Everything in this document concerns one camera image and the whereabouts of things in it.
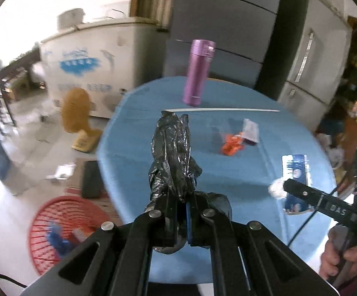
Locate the person's right hand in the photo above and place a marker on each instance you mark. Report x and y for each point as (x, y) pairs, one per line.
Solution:
(329, 259)

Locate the white plastic bag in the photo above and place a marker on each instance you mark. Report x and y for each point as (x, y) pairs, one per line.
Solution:
(332, 152)

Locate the clear purple small packet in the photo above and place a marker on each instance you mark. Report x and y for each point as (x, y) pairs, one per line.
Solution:
(249, 129)

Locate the thin white stick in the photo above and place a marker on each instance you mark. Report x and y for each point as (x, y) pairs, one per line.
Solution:
(227, 109)

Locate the grey refrigerator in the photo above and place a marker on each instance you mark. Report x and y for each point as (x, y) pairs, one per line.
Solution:
(227, 15)

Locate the purple thermos bottle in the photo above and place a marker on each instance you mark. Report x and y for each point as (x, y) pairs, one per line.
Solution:
(197, 74)

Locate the black flat box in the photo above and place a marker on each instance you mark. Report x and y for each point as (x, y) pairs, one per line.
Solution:
(92, 178)

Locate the dark wooden table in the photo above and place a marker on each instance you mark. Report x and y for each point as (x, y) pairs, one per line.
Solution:
(18, 64)

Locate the blue plastic bag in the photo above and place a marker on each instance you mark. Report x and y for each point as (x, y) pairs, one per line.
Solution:
(56, 239)

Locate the white rice cooker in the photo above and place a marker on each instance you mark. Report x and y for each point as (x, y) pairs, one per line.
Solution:
(70, 18)

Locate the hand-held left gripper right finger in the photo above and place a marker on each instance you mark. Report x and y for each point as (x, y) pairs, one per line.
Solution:
(197, 225)

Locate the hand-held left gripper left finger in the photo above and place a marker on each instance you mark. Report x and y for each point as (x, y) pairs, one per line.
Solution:
(170, 222)

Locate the black plastic bag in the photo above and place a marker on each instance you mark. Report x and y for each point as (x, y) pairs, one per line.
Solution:
(172, 154)

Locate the orange floor fan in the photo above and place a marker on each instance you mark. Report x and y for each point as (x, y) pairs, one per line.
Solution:
(75, 111)

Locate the red plastic basket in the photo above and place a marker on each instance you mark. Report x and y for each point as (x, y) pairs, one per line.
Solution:
(43, 222)

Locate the white chest freezer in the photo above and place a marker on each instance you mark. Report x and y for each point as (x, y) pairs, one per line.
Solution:
(104, 67)

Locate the white paper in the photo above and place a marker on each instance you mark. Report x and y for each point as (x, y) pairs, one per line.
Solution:
(63, 171)

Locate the white tissue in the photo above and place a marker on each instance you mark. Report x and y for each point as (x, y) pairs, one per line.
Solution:
(276, 189)

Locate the orange red snack wrapper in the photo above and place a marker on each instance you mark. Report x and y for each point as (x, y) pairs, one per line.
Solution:
(231, 146)

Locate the blue tissue pack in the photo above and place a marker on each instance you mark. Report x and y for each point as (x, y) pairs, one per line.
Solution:
(298, 172)

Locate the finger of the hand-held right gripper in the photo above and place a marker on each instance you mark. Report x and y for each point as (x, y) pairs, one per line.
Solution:
(301, 191)

